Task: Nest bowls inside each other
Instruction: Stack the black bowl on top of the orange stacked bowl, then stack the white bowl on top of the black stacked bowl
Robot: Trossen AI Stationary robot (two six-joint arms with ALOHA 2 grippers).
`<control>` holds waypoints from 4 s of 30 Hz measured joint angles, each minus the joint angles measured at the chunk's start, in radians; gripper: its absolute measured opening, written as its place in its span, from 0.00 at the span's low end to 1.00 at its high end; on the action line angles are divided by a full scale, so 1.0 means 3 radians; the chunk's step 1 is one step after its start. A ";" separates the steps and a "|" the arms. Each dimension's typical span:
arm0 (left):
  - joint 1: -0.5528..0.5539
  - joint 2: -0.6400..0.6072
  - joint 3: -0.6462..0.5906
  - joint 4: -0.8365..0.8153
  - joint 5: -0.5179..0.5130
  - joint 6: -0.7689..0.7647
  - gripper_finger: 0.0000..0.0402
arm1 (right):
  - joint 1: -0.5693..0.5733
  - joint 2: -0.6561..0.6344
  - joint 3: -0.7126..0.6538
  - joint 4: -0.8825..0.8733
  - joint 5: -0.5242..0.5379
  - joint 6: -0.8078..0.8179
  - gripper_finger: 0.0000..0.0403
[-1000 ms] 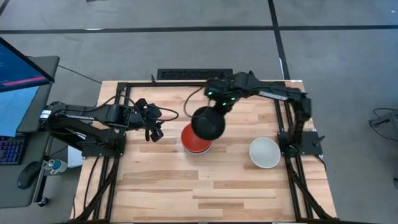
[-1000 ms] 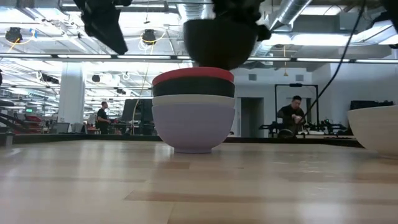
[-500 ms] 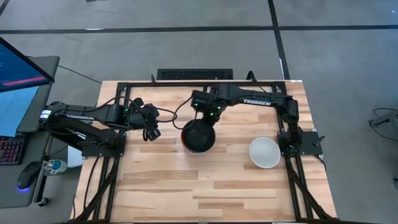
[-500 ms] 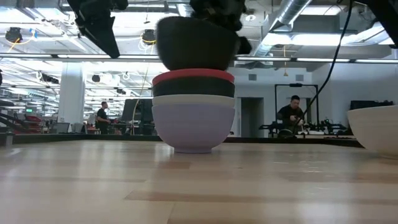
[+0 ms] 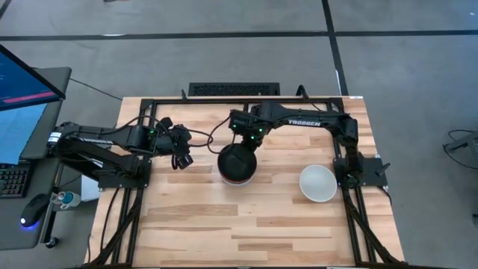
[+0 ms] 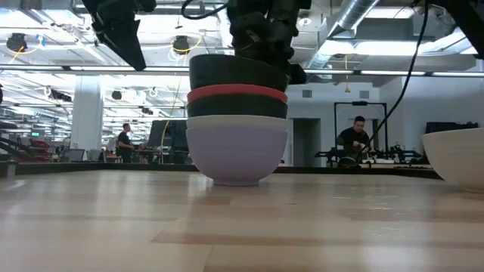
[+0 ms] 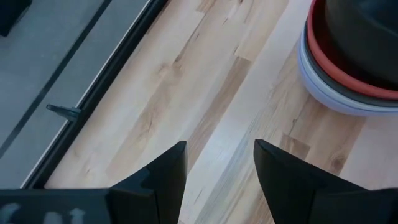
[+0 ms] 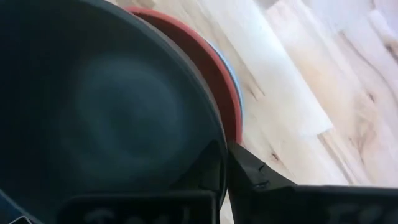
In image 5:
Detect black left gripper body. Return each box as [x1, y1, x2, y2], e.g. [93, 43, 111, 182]
[158, 117, 193, 157]

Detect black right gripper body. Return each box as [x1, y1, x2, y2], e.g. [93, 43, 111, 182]
[229, 108, 270, 140]

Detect black bowl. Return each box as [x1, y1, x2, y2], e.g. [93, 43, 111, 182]
[217, 143, 258, 181]

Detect red bowl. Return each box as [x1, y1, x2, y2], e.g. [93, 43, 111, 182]
[220, 173, 257, 187]

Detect white bowl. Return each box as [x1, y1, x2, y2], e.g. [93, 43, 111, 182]
[298, 164, 338, 203]

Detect lavender bowl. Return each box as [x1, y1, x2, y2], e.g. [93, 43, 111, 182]
[219, 172, 240, 185]

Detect white box under table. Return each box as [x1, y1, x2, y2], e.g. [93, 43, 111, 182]
[81, 174, 101, 202]

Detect bottle with teal cap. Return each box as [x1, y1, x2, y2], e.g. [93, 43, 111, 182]
[55, 191, 81, 209]

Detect black computer mouse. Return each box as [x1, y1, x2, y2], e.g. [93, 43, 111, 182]
[19, 193, 50, 228]

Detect computer screen with blue display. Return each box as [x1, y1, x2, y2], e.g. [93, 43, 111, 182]
[0, 103, 48, 166]

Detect tilted computer monitor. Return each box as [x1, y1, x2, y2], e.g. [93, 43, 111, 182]
[0, 44, 66, 112]

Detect black keyboard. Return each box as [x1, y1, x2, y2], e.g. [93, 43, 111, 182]
[0, 163, 31, 200]

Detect grey side desk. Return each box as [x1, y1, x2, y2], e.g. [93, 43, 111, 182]
[0, 67, 72, 251]

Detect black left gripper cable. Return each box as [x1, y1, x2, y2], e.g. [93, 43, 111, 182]
[184, 127, 214, 149]

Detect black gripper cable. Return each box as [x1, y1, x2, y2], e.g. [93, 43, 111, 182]
[184, 127, 214, 149]
[207, 116, 233, 155]

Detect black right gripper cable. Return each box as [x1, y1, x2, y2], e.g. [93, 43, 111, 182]
[207, 116, 233, 155]

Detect black aluminium table frame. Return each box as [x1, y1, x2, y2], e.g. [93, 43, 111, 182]
[84, 96, 405, 268]

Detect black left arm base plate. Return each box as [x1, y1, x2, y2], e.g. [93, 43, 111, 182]
[97, 158, 152, 189]

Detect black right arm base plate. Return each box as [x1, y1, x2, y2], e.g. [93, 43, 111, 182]
[333, 155, 391, 188]

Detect black cables beside table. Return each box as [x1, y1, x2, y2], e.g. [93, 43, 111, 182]
[442, 129, 478, 171]

